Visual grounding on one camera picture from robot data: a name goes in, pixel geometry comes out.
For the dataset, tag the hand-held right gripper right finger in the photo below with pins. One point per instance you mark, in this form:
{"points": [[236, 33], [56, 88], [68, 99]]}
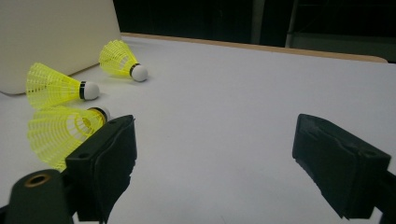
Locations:
{"points": [[336, 165]]}

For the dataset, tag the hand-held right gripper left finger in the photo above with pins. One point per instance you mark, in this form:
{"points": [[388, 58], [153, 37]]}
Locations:
{"points": [[102, 161]]}

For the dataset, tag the yellow plastic shuttlecock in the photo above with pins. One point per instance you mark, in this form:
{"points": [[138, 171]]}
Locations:
{"points": [[49, 84], [53, 137], [116, 59]]}

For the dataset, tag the white plastic bin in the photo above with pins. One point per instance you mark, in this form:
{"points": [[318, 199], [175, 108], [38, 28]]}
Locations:
{"points": [[56, 34]]}

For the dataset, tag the white table cover sheet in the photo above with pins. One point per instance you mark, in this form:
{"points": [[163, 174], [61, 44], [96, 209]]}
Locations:
{"points": [[218, 109]]}

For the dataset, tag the wooden table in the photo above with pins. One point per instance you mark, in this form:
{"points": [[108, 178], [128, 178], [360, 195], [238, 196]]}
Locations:
{"points": [[249, 46]]}

